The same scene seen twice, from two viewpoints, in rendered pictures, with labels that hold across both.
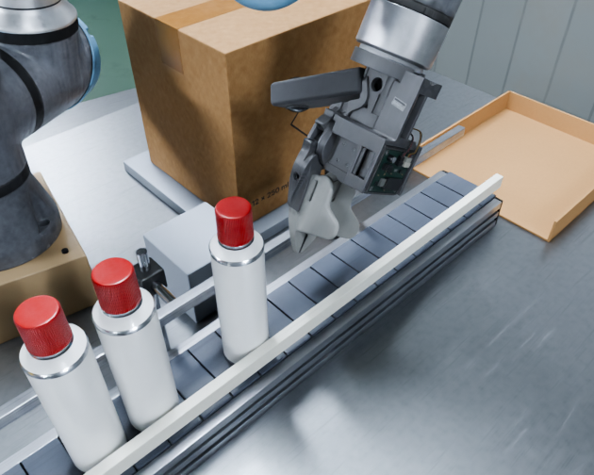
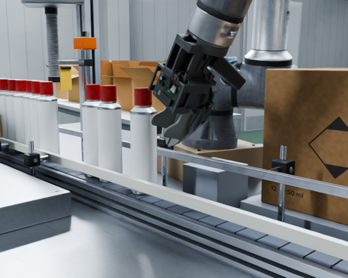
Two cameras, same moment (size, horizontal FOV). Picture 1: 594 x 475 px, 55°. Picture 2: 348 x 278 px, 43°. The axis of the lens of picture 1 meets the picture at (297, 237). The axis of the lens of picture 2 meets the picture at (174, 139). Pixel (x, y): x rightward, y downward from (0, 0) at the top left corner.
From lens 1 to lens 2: 0.94 m
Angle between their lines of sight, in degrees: 83
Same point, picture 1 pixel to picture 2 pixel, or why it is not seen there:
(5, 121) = not seen: hidden behind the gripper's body
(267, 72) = (291, 92)
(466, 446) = (73, 270)
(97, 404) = (87, 133)
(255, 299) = (132, 140)
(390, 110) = (177, 54)
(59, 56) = (256, 73)
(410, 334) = (175, 259)
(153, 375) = (99, 139)
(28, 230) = (197, 133)
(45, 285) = not seen: hidden behind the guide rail
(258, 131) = (281, 133)
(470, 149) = not seen: outside the picture
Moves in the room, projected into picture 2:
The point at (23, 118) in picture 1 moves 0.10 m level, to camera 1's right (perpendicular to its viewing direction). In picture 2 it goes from (222, 88) to (227, 91)
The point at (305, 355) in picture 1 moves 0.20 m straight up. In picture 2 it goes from (138, 203) to (136, 94)
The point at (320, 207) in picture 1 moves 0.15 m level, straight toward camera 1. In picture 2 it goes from (165, 111) to (79, 110)
